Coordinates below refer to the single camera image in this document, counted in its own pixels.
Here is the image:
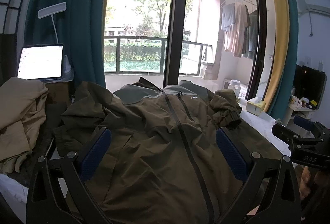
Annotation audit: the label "yellow teal right curtain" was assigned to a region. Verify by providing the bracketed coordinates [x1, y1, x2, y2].
[264, 0, 299, 119]

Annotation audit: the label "hanging laundry clothes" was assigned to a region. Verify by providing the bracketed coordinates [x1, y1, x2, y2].
[221, 2, 258, 59]

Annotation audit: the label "balcony railing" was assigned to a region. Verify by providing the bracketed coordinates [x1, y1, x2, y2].
[104, 35, 213, 76]

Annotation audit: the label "black window frame post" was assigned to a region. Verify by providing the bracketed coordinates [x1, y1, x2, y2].
[163, 0, 186, 86]

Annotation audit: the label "glowing tablet screen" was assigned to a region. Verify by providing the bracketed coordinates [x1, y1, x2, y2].
[17, 44, 64, 80]

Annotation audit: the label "teal left curtain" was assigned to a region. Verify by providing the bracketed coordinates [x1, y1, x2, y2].
[24, 0, 107, 87]

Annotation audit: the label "black monitor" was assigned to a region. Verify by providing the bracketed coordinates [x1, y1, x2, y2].
[293, 65, 327, 110]

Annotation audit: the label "yellow tissue box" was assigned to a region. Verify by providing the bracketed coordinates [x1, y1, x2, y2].
[246, 97, 266, 116]

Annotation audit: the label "person right hand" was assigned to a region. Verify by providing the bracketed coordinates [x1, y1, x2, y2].
[299, 167, 329, 200]

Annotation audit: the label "white bar lamp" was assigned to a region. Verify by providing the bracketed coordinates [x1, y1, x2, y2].
[38, 2, 67, 44]

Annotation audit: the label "clear plastic jar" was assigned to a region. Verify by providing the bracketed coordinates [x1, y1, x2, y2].
[228, 80, 241, 99]

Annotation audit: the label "white mug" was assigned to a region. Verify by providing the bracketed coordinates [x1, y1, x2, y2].
[289, 95, 302, 110]

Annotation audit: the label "beige garment pile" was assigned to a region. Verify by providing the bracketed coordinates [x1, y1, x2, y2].
[1, 77, 49, 174]

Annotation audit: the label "olive green jacket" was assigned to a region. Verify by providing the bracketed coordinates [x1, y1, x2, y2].
[54, 78, 281, 223]

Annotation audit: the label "white bed cover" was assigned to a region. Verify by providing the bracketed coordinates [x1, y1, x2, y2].
[238, 99, 291, 156]

